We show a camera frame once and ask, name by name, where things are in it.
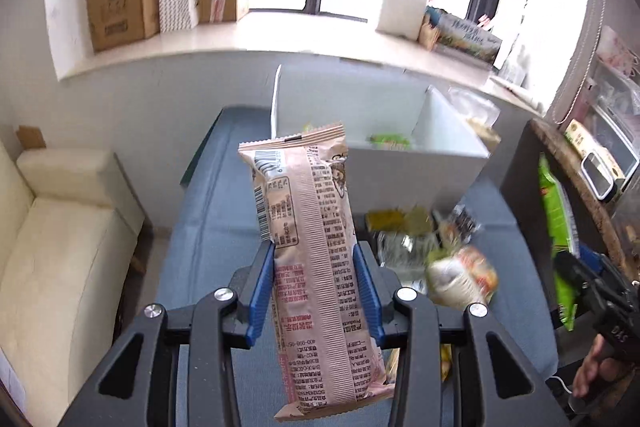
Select clear plastic snack packet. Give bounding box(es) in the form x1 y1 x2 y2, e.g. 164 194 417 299
377 231 437 281

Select pink snack packet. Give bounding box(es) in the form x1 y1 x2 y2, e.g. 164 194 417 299
237 122 396 422

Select yellow-green snack packet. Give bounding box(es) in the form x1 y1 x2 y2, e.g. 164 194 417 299
367 209 406 233

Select round wooden table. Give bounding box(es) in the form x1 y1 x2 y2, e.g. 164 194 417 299
530 117 640 282

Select plain white box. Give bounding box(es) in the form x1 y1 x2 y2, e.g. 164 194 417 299
375 0 431 42

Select olive green snack packet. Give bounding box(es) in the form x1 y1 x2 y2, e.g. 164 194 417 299
404 206 434 236

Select black and white snack packet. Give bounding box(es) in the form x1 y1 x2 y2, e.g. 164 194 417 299
440 204 482 244

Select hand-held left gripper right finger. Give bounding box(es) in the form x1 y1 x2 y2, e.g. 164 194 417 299
351 241 571 427

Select green snack packet in box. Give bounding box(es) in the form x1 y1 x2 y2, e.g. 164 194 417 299
369 133 412 151

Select white papers on sill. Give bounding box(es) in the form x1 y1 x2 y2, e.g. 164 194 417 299
492 27 532 88

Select clear storage drawers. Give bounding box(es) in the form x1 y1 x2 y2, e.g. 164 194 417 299
550 26 640 168

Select green and white carton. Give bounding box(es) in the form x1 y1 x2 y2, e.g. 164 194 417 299
564 119 626 188

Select person's right hand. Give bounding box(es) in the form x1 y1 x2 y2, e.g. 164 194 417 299
571 336 623 400

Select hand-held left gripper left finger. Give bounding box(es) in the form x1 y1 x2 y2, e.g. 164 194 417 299
62 241 277 427

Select cream sofa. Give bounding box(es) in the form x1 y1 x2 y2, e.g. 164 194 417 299
0 124 147 414

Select cardboard piece behind sofa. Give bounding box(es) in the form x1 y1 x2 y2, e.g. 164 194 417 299
15 124 48 150

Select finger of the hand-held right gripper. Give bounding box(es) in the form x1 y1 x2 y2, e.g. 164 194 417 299
553 251 608 305

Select long bright green snack packet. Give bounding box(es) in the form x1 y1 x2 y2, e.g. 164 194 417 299
537 154 582 332

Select printed tissue carton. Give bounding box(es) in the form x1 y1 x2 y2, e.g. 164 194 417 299
424 6 504 66

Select white container with dark window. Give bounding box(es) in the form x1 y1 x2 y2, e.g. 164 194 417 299
581 152 624 202

